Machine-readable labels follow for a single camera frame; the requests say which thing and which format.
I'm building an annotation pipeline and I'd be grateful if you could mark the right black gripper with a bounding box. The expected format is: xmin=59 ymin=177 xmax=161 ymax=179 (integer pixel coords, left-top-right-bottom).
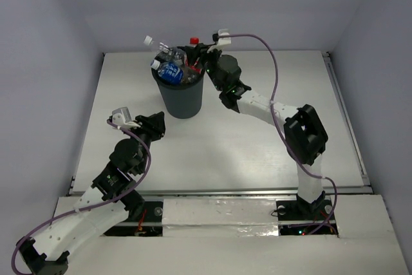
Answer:
xmin=185 ymin=42 xmax=224 ymax=91

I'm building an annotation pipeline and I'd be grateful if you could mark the red label clear bottle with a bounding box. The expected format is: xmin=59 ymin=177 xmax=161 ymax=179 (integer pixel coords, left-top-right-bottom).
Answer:
xmin=185 ymin=37 xmax=201 ymax=84

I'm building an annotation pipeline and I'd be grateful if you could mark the clear unlabelled plastic bottle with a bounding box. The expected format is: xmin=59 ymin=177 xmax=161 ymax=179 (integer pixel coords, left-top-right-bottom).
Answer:
xmin=144 ymin=35 xmax=187 ymax=66

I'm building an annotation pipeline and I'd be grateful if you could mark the blue label water bottle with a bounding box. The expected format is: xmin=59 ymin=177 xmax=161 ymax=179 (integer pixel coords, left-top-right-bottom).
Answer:
xmin=151 ymin=59 xmax=183 ymax=85

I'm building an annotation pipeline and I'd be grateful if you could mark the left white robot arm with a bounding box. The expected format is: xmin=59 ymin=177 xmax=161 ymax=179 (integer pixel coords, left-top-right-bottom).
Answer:
xmin=12 ymin=107 xmax=165 ymax=274

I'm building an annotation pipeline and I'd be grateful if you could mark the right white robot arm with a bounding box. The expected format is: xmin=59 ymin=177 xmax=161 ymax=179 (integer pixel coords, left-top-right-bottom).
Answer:
xmin=183 ymin=43 xmax=328 ymax=218

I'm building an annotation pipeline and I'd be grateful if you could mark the black plastic waste bin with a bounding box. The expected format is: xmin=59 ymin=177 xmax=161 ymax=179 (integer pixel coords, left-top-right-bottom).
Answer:
xmin=151 ymin=55 xmax=205 ymax=119

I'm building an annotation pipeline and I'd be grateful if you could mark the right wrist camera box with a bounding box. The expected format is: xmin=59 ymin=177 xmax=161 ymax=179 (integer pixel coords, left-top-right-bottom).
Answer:
xmin=207 ymin=29 xmax=232 ymax=53

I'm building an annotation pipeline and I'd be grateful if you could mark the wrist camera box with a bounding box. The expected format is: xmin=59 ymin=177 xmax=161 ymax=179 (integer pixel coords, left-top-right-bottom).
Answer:
xmin=108 ymin=107 xmax=140 ymax=129
xmin=207 ymin=29 xmax=232 ymax=53

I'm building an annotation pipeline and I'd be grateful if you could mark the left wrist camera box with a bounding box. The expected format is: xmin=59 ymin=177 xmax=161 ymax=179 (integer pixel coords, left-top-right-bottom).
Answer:
xmin=108 ymin=107 xmax=140 ymax=129

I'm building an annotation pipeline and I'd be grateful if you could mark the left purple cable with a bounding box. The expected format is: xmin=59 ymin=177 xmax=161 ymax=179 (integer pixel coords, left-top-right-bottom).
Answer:
xmin=10 ymin=119 xmax=153 ymax=272

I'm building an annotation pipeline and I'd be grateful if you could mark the purple cable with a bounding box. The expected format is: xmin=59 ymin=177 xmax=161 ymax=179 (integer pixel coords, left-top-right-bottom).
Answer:
xmin=221 ymin=33 xmax=338 ymax=236
xmin=10 ymin=119 xmax=153 ymax=272

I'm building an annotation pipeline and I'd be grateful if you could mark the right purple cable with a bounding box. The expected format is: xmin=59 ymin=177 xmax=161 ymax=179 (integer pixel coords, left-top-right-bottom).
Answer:
xmin=221 ymin=33 xmax=338 ymax=236

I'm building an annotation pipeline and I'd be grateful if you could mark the metal rail front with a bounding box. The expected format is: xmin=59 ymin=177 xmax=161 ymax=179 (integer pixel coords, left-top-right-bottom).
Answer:
xmin=66 ymin=186 xmax=371 ymax=198

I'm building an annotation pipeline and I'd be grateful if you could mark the metal rail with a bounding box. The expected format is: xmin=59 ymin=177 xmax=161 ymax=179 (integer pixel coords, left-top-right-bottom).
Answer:
xmin=322 ymin=52 xmax=371 ymax=187
xmin=66 ymin=186 xmax=371 ymax=198

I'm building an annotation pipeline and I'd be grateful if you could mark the metal rail right side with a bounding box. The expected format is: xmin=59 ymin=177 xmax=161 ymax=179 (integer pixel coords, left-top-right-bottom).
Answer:
xmin=322 ymin=52 xmax=371 ymax=187

